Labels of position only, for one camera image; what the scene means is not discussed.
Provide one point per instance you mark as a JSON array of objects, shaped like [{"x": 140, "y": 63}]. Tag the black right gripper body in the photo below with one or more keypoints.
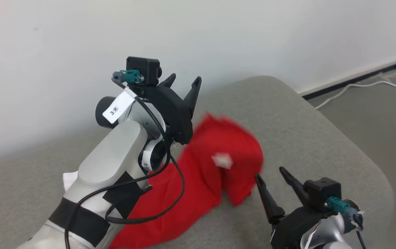
[{"x": 291, "y": 228}]

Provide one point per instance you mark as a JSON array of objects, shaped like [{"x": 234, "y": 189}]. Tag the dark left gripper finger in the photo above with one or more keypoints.
[
  {"x": 194, "y": 93},
  {"x": 168, "y": 83}
]

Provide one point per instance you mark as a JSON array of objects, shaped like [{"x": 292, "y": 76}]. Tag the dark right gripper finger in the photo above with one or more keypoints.
[
  {"x": 295, "y": 183},
  {"x": 270, "y": 204}
]

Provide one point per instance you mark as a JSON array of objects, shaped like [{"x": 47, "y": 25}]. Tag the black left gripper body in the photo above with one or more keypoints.
[{"x": 173, "y": 114}]

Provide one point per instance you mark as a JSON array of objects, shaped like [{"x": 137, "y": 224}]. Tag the red white basketball jersey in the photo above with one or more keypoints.
[{"x": 201, "y": 169}]

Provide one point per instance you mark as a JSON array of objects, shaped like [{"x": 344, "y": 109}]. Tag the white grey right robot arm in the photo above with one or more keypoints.
[{"x": 329, "y": 235}]

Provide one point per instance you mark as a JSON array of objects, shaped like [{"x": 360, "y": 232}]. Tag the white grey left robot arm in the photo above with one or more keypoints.
[{"x": 115, "y": 155}]

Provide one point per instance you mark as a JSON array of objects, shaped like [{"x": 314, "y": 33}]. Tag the black baseboard strip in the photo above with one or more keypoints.
[{"x": 322, "y": 91}]

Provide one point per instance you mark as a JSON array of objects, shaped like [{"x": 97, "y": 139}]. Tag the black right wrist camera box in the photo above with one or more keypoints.
[{"x": 322, "y": 192}]

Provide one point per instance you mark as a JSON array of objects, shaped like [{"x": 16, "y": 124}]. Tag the teal left camera connector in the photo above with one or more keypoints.
[{"x": 130, "y": 76}]

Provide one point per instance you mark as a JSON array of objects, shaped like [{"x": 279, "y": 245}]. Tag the teal camera connector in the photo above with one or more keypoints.
[
  {"x": 340, "y": 204},
  {"x": 130, "y": 76}
]

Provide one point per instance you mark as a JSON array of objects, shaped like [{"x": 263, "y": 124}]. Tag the teal right camera connector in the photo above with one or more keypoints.
[{"x": 340, "y": 204}]

